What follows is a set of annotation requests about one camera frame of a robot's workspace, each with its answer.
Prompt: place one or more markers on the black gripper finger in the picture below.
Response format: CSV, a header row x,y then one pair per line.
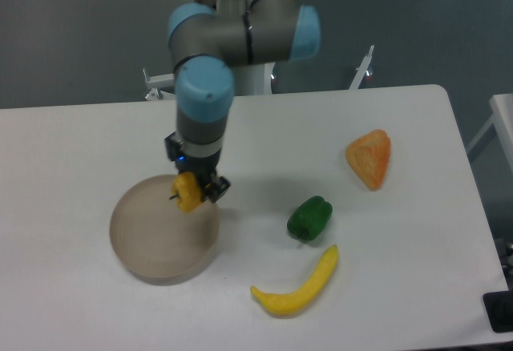
x,y
213,187

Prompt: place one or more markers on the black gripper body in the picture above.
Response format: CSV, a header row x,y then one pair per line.
x,y
204,168

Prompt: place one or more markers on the yellow bell pepper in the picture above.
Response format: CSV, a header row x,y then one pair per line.
x,y
187,192

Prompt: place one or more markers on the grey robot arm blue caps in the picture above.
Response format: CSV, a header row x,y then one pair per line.
x,y
205,46

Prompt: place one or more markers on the beige round plate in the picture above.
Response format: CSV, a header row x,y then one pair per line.
x,y
157,242

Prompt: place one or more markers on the green bell pepper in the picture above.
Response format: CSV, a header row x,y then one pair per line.
x,y
310,219

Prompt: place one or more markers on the yellow banana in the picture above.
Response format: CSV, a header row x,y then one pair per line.
x,y
291,303

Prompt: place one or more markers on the orange fruit wedge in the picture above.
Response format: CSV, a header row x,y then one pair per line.
x,y
369,157

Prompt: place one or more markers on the white side table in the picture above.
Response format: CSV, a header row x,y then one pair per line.
x,y
499,124

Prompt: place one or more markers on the black device at edge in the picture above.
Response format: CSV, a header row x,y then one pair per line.
x,y
498,304

